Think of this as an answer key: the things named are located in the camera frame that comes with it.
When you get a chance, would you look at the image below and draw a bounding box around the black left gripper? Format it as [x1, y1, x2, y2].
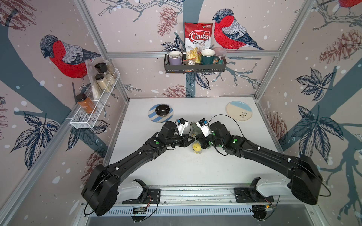
[166, 133, 196, 147]

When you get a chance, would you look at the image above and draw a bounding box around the green corduroy shoulder bag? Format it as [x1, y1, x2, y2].
[191, 122, 213, 149]

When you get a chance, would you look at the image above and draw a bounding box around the yellow plush keychain decoration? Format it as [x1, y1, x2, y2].
[192, 142, 202, 154]

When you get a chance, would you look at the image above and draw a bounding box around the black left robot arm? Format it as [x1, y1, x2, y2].
[82, 121, 195, 216]

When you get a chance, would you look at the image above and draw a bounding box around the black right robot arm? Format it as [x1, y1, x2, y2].
[196, 119, 323, 205]

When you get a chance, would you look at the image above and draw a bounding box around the red Chuba chips bag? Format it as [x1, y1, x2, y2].
[184, 22, 213, 52]

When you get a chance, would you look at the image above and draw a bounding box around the clear plastic bag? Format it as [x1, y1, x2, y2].
[85, 59, 102, 100]

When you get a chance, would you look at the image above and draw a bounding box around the blue striped plate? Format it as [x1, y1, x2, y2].
[148, 104, 174, 123]

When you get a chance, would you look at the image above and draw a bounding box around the dark ceramic bowl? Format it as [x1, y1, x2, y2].
[155, 104, 171, 117]

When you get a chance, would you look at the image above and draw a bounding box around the cream and blue plate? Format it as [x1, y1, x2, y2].
[226, 101, 253, 121]

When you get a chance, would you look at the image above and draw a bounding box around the green mug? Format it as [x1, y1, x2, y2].
[201, 49, 219, 65]

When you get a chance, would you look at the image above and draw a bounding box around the pink lidded jar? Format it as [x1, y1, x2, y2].
[213, 47, 227, 65]

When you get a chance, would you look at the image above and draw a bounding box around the yellow snack packet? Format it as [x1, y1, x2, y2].
[186, 48, 201, 65]

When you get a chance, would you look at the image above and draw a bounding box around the orange spice jar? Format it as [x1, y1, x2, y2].
[75, 94, 96, 114]

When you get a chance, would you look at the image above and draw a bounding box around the tall black lid spice jar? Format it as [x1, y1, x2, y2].
[95, 62, 116, 85]

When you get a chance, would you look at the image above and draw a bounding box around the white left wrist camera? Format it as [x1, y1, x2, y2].
[175, 118, 190, 136]

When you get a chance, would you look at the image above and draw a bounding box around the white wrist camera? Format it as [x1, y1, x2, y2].
[175, 118, 190, 136]
[196, 118, 211, 138]

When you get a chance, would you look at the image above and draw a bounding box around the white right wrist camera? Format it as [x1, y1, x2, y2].
[196, 118, 211, 138]

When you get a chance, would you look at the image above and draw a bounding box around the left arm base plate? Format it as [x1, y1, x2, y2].
[119, 179, 161, 204]

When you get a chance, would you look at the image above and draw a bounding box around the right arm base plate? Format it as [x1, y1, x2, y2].
[234, 177, 274, 203]

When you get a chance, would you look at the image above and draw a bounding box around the dark metal wall shelf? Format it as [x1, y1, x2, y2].
[164, 53, 227, 73]

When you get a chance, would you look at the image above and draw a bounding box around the white wire wall rack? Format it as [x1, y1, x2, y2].
[70, 69, 120, 129]

